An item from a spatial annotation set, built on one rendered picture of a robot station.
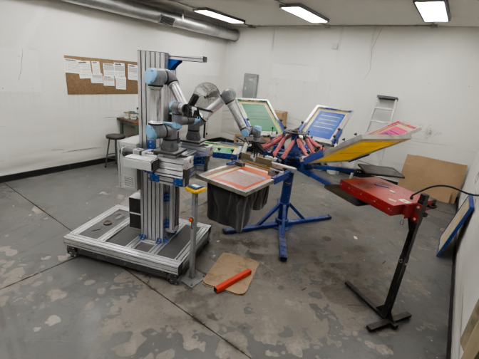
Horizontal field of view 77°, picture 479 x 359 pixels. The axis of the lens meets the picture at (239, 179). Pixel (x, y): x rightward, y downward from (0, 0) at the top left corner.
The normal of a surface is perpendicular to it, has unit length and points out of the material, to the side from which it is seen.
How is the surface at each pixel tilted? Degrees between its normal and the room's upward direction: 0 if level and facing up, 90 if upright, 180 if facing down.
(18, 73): 90
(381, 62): 90
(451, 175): 78
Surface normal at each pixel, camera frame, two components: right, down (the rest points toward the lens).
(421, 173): -0.55, 0.03
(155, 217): -0.27, 0.30
